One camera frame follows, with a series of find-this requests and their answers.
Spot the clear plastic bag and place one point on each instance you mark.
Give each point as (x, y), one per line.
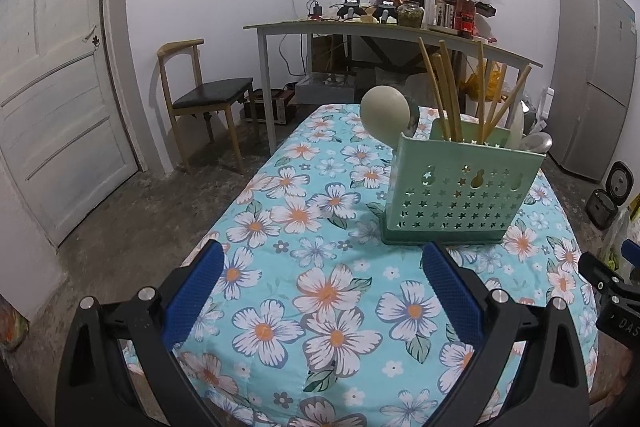
(622, 227)

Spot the white panelled door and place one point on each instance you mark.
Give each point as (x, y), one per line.
(60, 107)

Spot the black power adapter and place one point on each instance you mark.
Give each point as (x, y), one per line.
(315, 9)

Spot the black electric cooker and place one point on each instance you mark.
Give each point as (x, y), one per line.
(600, 209)

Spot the grey door frame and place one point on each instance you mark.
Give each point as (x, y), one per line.
(125, 57)

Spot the white electric cooker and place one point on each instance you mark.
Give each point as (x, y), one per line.
(622, 179)

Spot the green plastic utensil holder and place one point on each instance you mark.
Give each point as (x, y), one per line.
(460, 202)

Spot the bundle of bamboo chopsticks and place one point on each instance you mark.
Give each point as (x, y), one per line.
(452, 107)

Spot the grey refrigerator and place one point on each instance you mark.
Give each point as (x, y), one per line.
(595, 82)

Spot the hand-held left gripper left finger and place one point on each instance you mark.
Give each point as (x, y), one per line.
(195, 292)

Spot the glass jar green contents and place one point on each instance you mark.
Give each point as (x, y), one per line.
(411, 16)

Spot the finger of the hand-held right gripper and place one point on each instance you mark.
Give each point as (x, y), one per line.
(632, 254)
(602, 279)

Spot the brown case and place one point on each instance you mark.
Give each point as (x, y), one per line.
(270, 107)

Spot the white upright appliance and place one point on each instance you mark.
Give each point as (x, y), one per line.
(547, 109)

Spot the cardboard box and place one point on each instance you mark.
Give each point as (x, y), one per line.
(327, 54)

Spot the cream plastic ladle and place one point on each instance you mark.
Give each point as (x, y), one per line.
(385, 112)

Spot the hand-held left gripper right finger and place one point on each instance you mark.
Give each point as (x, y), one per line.
(452, 292)

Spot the red plastic bottle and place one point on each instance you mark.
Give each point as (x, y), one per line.
(465, 14)

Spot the yellow plastic bag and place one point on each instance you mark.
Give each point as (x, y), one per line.
(487, 82)

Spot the grey metal desk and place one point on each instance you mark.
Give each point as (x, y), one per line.
(350, 27)

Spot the wooden chair black seat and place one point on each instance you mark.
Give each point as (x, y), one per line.
(210, 92)

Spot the white plastic rice paddle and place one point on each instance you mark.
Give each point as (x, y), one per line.
(516, 127)

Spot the blue floral quilt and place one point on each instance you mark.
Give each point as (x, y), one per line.
(310, 257)

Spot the black charger box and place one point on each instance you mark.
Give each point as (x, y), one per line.
(351, 8)

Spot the colourful printed bag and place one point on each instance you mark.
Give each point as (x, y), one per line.
(12, 327)

